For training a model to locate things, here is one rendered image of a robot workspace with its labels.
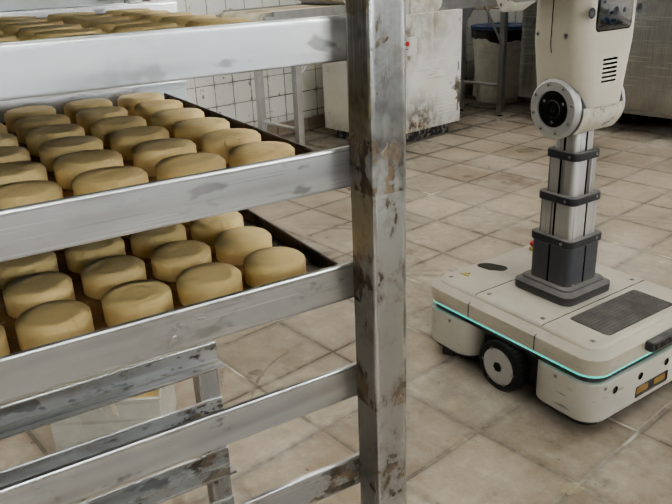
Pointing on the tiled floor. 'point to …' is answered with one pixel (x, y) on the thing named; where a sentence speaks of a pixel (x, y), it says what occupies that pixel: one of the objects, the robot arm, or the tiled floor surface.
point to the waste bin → (488, 54)
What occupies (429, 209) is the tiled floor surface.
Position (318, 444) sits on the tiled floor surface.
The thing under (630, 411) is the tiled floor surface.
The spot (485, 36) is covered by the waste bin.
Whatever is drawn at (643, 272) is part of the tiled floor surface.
